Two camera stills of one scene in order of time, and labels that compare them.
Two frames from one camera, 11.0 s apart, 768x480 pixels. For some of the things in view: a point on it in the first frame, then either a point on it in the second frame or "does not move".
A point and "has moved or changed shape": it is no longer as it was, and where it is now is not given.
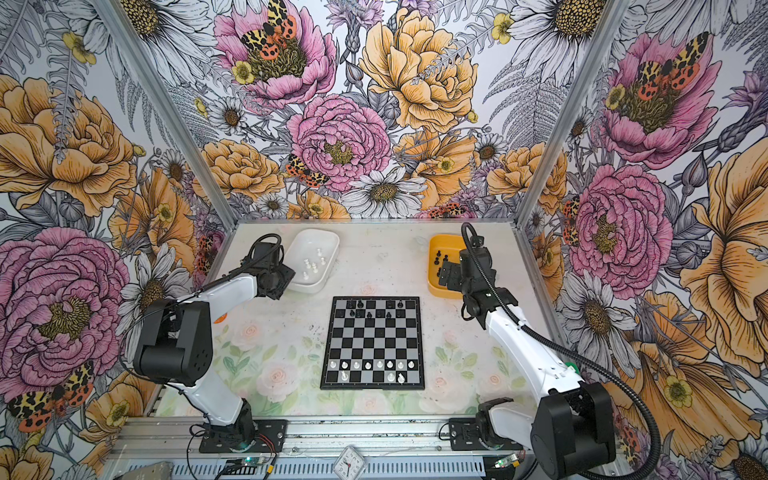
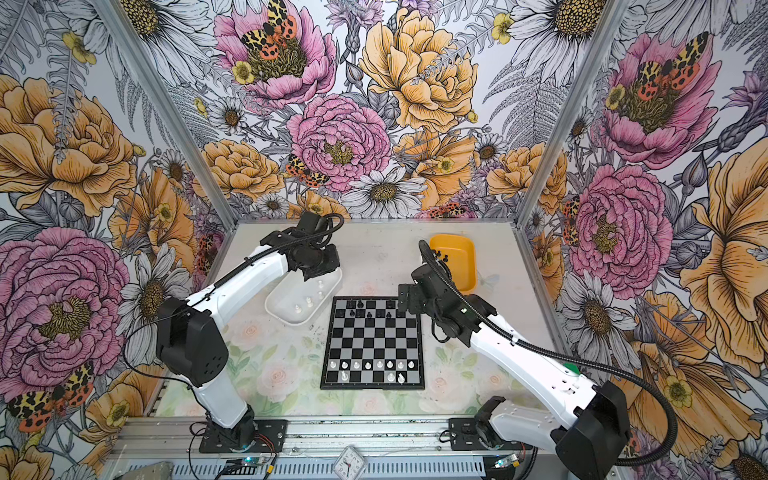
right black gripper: (455, 271) → (413, 300)
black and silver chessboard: (374, 342) does not move
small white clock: (350, 464) does not move
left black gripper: (288, 276) → (332, 262)
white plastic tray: (314, 255) has moved or changed shape
